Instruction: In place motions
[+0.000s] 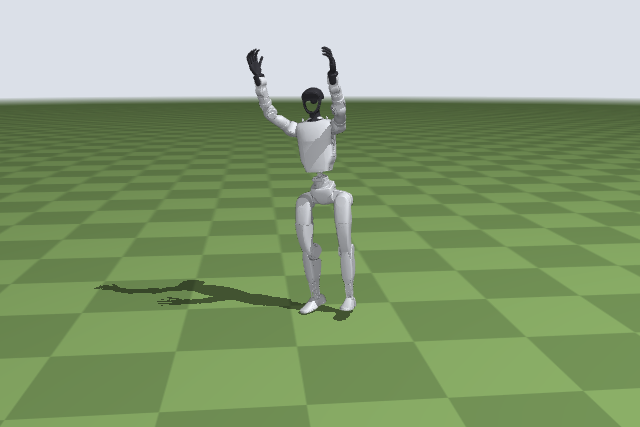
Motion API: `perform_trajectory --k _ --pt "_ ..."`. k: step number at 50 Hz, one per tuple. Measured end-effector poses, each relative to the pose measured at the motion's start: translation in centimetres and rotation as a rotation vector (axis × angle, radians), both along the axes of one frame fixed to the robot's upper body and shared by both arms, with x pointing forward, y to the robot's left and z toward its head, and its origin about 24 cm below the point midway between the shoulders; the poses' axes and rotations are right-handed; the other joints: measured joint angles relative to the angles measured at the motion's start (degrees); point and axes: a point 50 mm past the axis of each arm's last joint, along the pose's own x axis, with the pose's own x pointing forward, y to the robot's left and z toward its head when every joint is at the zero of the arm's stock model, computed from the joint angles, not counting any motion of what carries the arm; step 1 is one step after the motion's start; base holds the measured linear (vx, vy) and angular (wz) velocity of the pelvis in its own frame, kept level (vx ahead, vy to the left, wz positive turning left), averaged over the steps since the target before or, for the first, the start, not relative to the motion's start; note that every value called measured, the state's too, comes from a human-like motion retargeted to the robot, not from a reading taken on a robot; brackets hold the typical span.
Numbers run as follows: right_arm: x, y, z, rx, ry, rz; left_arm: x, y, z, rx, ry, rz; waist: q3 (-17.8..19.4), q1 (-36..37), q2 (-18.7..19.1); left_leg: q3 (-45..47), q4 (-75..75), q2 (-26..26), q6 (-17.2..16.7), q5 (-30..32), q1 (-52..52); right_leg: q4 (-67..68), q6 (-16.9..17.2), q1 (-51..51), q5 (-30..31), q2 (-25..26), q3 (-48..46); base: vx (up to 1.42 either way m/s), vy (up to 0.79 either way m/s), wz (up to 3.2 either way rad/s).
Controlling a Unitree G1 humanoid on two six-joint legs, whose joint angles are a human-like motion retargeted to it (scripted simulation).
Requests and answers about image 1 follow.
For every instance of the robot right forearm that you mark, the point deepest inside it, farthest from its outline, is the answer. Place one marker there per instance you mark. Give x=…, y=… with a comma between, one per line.
x=262, y=94

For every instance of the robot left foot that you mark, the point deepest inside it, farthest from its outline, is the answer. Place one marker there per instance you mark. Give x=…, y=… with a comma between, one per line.
x=348, y=304

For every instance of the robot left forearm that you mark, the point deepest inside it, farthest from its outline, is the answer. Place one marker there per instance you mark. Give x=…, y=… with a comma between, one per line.
x=336, y=93

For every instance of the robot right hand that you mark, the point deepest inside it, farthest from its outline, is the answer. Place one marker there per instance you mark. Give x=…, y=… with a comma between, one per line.
x=255, y=66

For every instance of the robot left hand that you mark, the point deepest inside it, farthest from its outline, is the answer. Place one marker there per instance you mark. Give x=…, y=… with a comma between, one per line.
x=332, y=73

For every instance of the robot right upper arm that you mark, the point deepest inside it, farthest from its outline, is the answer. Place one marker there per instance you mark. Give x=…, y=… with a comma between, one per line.
x=289, y=127

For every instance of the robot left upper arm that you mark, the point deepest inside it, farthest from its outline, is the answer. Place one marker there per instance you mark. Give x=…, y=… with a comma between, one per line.
x=338, y=123

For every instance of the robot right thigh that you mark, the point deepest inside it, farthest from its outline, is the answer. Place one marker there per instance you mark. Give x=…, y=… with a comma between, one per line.
x=304, y=225

